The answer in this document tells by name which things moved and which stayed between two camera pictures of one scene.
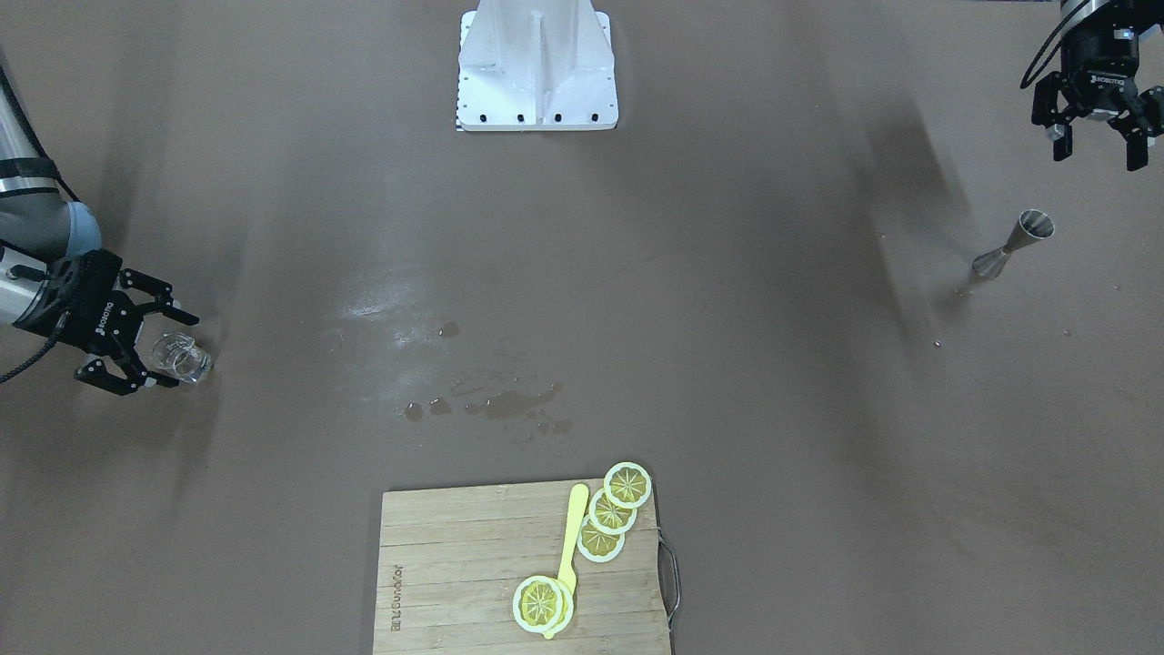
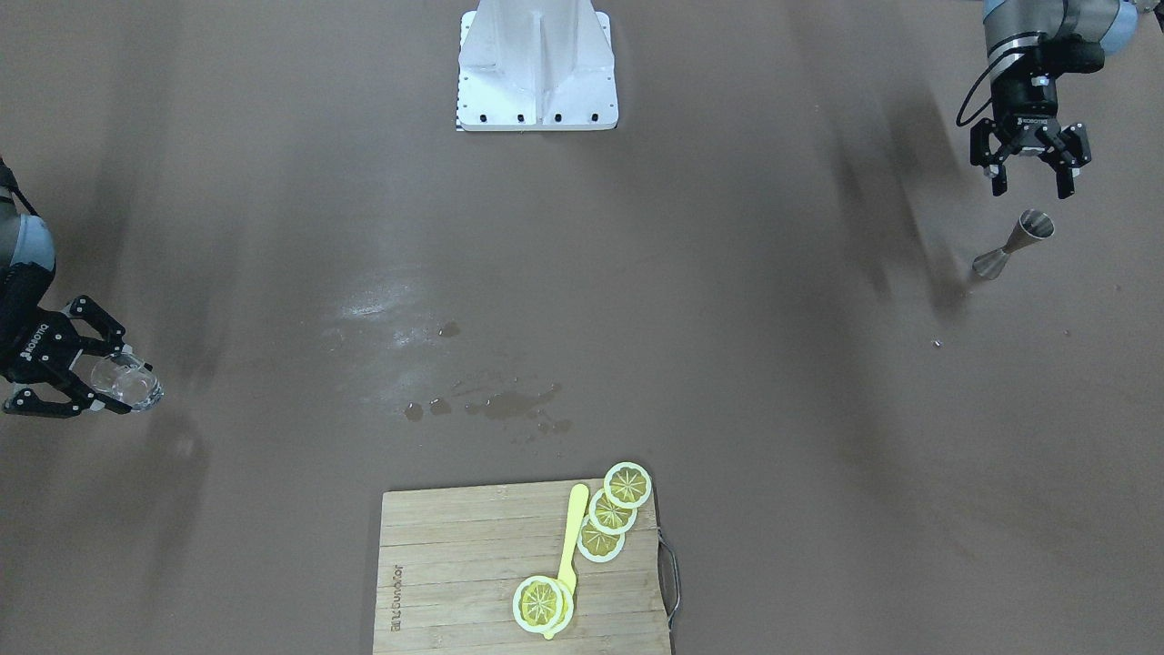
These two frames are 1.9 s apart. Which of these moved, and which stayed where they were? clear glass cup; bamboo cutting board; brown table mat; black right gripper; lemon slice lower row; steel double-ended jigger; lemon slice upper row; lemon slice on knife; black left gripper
Moved: black left gripper; black right gripper; clear glass cup
Stayed: lemon slice on knife; steel double-ended jigger; lemon slice lower row; brown table mat; bamboo cutting board; lemon slice upper row
